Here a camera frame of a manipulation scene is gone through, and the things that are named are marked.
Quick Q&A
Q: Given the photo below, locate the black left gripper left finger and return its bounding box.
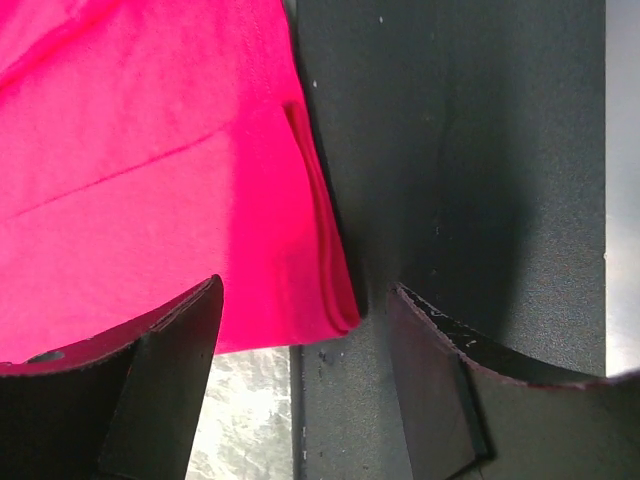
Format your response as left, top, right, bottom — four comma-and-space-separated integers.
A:
1, 276, 223, 479

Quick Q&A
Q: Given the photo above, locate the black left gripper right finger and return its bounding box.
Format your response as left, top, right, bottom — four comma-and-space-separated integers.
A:
387, 284, 639, 479

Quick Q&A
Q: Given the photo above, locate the red t shirt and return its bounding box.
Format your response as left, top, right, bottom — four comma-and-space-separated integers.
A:
1, 1, 360, 363

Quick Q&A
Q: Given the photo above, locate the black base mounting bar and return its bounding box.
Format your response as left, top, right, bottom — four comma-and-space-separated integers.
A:
287, 0, 609, 480

